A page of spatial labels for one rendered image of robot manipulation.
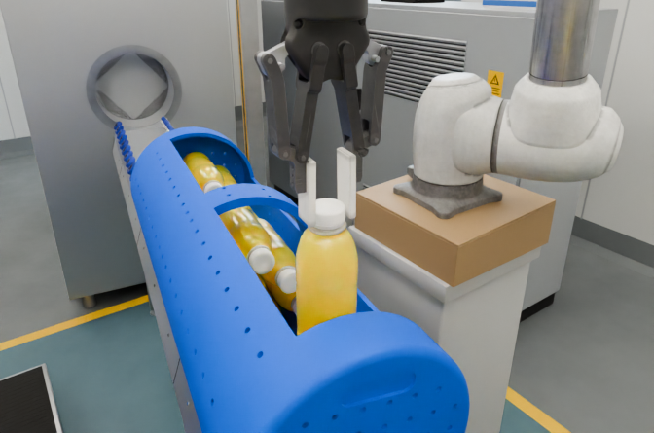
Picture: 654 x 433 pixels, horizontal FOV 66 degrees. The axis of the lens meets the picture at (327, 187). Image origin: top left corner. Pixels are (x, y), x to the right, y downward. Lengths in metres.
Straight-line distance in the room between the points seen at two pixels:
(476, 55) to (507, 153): 1.22
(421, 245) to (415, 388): 0.54
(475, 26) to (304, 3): 1.80
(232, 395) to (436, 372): 0.21
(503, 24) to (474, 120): 1.13
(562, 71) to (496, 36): 1.17
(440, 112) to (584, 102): 0.26
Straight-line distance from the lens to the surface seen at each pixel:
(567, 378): 2.49
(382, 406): 0.55
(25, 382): 2.33
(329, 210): 0.51
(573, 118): 1.00
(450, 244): 1.00
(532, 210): 1.15
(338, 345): 0.51
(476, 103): 1.05
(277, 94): 0.45
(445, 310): 1.09
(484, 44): 2.19
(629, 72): 3.30
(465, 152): 1.05
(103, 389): 2.40
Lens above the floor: 1.56
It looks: 23 degrees down
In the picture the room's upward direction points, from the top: straight up
